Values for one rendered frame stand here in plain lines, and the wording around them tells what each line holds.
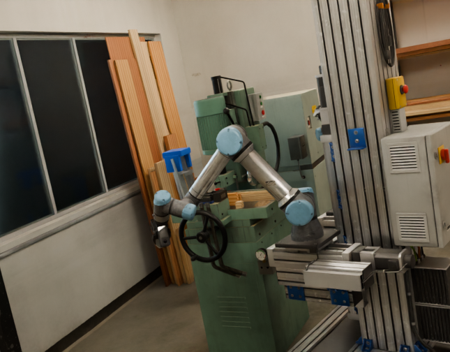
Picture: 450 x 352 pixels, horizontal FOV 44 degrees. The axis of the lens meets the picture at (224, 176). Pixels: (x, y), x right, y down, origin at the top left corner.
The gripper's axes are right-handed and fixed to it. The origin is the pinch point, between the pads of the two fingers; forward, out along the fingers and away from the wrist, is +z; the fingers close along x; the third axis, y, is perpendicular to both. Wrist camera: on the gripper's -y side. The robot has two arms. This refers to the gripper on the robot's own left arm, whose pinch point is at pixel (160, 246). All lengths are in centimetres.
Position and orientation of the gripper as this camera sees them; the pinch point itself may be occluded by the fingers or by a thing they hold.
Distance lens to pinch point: 274.0
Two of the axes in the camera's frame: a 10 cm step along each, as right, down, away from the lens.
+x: -9.2, 1.8, -3.4
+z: -1.2, 7.1, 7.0
